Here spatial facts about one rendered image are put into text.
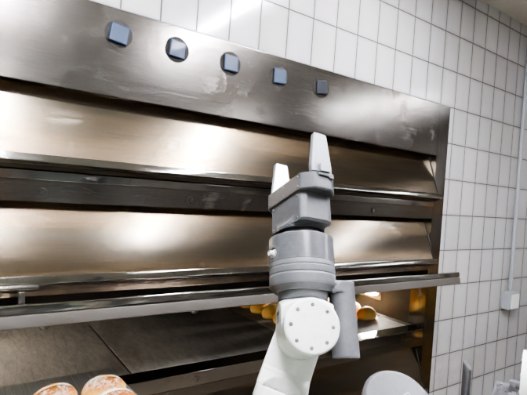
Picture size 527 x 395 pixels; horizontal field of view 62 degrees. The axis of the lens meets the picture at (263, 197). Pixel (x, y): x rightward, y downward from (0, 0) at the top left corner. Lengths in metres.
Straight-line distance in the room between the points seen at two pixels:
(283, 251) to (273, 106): 0.83
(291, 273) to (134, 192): 0.66
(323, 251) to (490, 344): 1.96
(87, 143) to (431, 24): 1.41
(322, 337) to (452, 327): 1.66
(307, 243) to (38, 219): 0.71
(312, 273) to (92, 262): 0.67
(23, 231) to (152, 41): 0.55
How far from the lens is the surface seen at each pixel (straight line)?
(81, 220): 1.13
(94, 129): 1.12
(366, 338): 1.74
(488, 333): 2.44
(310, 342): 0.52
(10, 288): 1.01
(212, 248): 1.24
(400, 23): 1.83
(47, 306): 0.99
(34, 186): 1.09
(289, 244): 0.57
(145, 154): 1.14
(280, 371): 0.61
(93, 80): 1.13
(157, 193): 1.16
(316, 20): 1.52
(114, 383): 1.15
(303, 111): 1.42
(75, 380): 1.28
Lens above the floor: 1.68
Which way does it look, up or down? level
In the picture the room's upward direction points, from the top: 4 degrees clockwise
